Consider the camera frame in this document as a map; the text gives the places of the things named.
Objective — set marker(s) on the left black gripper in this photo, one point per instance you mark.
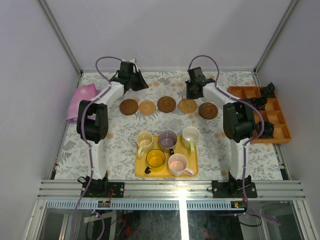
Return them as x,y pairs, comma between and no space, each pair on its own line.
136,81

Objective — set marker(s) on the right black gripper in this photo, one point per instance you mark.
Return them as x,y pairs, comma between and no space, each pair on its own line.
188,95

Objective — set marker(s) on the woven rattan coaster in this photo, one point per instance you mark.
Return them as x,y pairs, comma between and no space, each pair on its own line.
187,106
147,107

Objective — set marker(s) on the dark brown wooden coaster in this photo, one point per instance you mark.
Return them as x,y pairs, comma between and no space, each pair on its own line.
128,107

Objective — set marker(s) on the light green mug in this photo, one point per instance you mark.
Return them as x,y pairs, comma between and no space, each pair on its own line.
190,138

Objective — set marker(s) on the purple mug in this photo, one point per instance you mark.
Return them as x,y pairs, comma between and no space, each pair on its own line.
167,141

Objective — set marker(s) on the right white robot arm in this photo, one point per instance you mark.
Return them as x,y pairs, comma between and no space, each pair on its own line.
238,117

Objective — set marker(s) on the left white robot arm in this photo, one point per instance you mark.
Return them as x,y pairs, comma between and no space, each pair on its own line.
92,120

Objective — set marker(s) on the pink folded cloth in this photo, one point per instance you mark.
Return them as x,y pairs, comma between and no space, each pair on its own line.
84,92

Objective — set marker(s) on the cream yellow mug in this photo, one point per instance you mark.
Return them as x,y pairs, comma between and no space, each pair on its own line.
145,143

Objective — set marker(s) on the dark fabric flower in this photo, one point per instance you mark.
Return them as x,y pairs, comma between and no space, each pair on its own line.
258,102
268,130
268,91

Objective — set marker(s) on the yellow plastic tray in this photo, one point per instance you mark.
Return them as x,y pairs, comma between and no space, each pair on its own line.
192,157

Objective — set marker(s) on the pink mug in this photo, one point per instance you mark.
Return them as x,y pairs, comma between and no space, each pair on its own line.
178,165

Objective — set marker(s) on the yellow glass mug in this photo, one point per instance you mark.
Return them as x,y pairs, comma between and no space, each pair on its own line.
155,160

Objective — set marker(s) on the orange compartment organizer box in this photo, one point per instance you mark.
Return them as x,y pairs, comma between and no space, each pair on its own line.
271,112

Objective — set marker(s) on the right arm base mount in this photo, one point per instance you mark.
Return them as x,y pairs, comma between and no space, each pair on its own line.
233,188

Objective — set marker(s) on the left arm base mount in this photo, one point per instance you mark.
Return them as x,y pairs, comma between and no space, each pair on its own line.
101,188

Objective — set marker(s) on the aluminium front rail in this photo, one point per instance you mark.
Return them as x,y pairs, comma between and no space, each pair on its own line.
267,190

